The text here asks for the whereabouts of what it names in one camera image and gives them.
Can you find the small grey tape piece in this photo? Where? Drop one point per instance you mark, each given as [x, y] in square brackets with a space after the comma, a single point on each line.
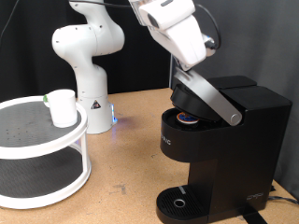
[182, 190]

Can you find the wrist camera blue mount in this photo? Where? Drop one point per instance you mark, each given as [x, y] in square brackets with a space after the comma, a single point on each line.
[209, 43]

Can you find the black Keurig coffee machine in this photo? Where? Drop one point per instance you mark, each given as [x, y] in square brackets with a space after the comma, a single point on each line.
[249, 155]

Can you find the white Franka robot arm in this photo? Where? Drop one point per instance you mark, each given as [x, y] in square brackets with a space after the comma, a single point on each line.
[90, 81]

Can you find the black tape strip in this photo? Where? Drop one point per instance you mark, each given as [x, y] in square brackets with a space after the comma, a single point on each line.
[252, 216]

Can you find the black slotted drip tray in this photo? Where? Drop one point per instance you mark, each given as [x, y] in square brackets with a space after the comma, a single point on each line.
[168, 199]

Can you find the grey backdrop curtain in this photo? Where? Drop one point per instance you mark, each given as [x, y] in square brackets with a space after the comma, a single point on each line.
[264, 46]

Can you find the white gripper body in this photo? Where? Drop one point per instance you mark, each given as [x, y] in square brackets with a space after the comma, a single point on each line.
[183, 40]

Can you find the white two-tier turntable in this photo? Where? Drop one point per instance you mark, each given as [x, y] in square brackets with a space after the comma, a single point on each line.
[40, 149]

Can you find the white coffee pod orange lid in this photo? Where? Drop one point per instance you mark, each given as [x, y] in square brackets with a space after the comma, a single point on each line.
[186, 118]

